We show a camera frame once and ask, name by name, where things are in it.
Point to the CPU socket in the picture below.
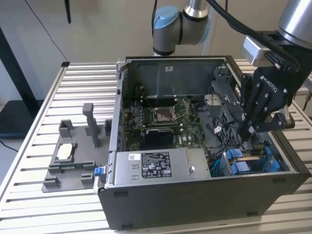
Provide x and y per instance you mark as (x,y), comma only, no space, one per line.
(163,114)

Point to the black open PC case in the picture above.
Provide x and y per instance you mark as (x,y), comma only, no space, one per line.
(195,204)

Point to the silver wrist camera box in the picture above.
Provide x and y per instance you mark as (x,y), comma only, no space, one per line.
(253,51)

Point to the black hanging object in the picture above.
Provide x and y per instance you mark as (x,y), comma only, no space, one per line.
(67,12)

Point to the black monitor stand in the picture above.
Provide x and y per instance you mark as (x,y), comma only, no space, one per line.
(17,117)

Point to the grey metal disk bay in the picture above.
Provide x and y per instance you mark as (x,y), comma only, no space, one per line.
(225,117)

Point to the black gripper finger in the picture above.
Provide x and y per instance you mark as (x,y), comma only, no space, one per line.
(280,123)
(245,97)

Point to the blue case latch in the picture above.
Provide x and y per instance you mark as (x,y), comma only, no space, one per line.
(98,171)

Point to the grey parts rack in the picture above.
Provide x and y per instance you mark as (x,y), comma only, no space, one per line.
(80,151)

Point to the silver CPU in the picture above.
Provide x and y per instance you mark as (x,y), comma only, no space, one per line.
(65,151)

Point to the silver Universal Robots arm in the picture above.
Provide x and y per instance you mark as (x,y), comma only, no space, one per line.
(170,31)

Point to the black RAM slot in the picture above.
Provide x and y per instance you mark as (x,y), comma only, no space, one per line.
(163,125)

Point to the thin metal locking lever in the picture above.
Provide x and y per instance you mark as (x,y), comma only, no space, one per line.
(149,102)

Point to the green RAM stick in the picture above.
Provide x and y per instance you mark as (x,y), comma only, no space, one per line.
(73,166)

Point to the green motherboard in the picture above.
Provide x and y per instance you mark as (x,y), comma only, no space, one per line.
(190,131)

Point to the silver power supply unit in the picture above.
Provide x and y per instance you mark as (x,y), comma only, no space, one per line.
(161,168)

